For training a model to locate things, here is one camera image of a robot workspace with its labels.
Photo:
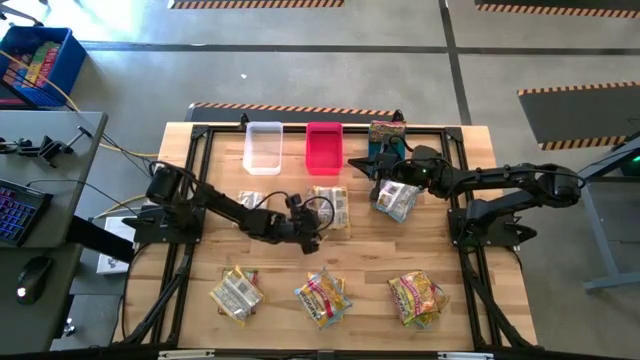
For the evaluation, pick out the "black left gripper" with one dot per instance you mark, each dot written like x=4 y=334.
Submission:
x=290 y=230

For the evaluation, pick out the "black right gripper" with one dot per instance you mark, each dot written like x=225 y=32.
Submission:
x=392 y=167

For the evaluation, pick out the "lime green Maruchan noodle packet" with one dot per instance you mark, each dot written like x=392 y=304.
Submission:
x=415 y=297
x=386 y=131

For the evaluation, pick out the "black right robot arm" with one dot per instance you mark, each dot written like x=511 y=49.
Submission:
x=500 y=175

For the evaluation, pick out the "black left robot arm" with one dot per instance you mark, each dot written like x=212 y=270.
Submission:
x=225 y=207

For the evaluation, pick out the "teal plastic bin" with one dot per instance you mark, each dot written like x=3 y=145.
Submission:
x=372 y=155

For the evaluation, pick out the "red plastic bin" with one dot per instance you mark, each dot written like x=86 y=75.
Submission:
x=325 y=150

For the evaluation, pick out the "clear plastic bin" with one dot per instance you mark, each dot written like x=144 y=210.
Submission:
x=262 y=150

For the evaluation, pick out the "hazard striped floor mat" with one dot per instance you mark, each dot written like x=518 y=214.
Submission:
x=575 y=117
x=240 y=114
x=550 y=10
x=250 y=4

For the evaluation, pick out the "white box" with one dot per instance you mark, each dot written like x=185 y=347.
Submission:
x=112 y=265

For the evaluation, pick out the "black flat bar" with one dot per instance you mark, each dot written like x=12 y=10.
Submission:
x=100 y=240

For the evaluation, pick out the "grey metal stand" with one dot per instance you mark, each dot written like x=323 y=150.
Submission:
x=600 y=230

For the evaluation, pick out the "small metal knob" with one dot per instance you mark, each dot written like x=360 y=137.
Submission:
x=69 y=330

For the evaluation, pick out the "black bottom beam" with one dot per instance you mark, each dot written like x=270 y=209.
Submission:
x=75 y=356

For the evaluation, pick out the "black desk clamp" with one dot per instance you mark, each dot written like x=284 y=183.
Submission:
x=50 y=147

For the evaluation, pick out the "black computer mouse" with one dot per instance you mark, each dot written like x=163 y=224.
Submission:
x=32 y=280

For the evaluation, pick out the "backlit black keyboard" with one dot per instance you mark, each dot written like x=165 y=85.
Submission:
x=20 y=215

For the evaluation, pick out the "grey side desk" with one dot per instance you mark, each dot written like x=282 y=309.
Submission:
x=30 y=330

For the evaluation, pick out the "blue plastic crate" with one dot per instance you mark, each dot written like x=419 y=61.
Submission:
x=70 y=65

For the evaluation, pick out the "colourful packet stack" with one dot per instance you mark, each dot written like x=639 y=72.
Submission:
x=42 y=60

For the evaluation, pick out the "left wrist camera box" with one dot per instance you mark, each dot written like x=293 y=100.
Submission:
x=294 y=202

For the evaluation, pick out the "black aluminium table frame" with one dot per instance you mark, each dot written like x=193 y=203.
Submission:
x=295 y=129

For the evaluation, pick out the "white bracket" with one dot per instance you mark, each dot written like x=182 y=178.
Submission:
x=465 y=356
x=185 y=355

